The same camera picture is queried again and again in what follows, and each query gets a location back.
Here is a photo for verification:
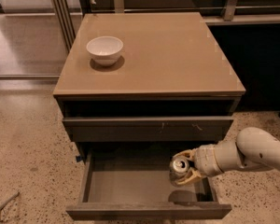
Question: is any closed top drawer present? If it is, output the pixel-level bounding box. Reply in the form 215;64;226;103
63;117;233;142

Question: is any brown drawer cabinet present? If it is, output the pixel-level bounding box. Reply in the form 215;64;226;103
53;13;245;157

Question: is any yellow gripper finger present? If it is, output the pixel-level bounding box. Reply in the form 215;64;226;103
175;148;196;161
175;167;204;186

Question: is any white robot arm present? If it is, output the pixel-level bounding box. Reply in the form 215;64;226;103
170;127;280;186

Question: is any white ceramic bowl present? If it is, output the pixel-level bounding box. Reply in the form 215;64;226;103
86;36;123;66

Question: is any open middle drawer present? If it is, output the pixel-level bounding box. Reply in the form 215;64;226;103
66;148;231;220

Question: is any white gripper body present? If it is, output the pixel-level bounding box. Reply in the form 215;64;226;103
194;144;223;176

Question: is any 7up soda can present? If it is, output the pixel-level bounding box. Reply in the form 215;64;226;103
169;156;189;181

